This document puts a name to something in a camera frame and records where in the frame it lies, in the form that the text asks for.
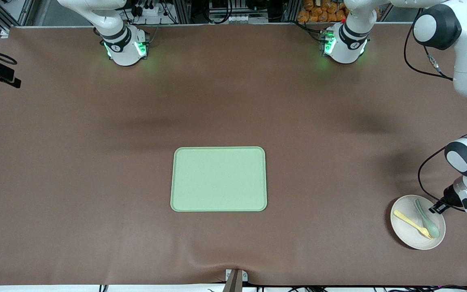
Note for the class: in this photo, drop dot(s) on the white terminal block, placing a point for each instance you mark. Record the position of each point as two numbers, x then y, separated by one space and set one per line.
237 19

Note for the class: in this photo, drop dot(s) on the brown table mat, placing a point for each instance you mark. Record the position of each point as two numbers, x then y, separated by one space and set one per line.
95 202

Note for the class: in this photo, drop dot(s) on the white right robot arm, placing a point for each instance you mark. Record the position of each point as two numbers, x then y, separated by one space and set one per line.
124 44

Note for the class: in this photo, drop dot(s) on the pale green plastic spoon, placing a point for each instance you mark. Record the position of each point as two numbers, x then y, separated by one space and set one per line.
433 231

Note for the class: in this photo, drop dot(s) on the white power strip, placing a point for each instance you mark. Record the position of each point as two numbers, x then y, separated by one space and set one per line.
152 11

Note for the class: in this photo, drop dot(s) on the light green rectangular tray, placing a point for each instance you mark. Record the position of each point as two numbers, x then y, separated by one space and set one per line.
217 178

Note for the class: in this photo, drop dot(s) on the orange packaged goods pile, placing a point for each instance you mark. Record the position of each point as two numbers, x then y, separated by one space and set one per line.
318 12

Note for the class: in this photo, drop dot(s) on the metal table clamp bracket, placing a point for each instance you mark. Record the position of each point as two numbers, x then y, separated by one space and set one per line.
235 282

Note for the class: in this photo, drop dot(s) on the round beige plate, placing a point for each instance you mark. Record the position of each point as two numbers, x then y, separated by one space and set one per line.
410 233

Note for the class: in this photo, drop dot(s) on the yellow plastic fork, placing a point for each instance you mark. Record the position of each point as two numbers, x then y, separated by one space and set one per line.
408 220

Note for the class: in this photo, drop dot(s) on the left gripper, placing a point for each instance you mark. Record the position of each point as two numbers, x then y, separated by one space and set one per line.
450 198

